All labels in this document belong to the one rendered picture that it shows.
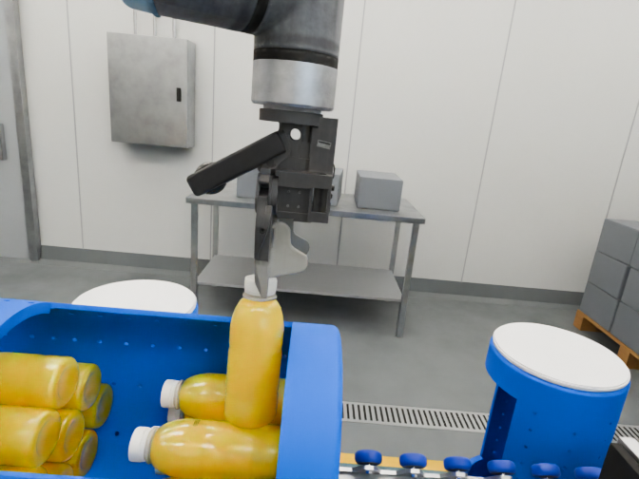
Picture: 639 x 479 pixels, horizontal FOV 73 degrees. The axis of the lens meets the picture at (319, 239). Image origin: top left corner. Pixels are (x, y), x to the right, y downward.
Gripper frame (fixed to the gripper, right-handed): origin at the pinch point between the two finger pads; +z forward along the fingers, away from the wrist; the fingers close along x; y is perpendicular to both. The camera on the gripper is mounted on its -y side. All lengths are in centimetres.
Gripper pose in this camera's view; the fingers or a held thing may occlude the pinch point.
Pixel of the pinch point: (261, 279)
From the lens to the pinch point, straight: 53.3
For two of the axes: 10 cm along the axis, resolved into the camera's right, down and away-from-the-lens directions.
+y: 10.0, 1.0, 0.2
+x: 0.0, -2.6, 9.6
